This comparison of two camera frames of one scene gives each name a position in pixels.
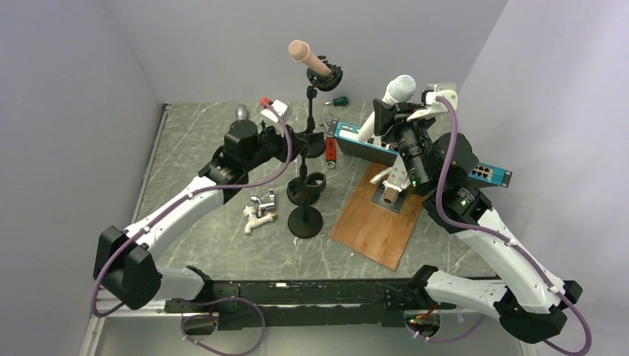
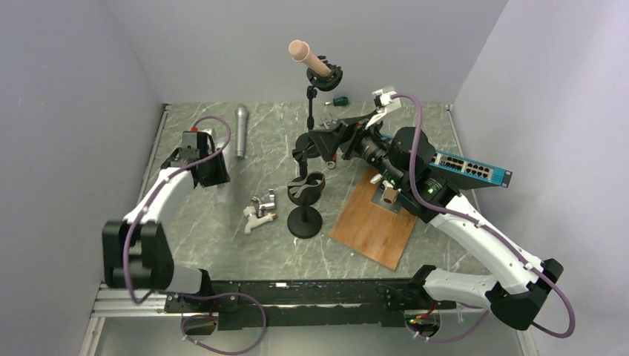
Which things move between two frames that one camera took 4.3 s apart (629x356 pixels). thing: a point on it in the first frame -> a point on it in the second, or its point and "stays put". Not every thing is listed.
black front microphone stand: (304, 220) stays put
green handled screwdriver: (342, 101) stays put
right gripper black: (386, 116) -> (328, 140)
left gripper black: (297, 145) -> (222, 176)
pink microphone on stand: (322, 76) stays put
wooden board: (377, 232) stays put
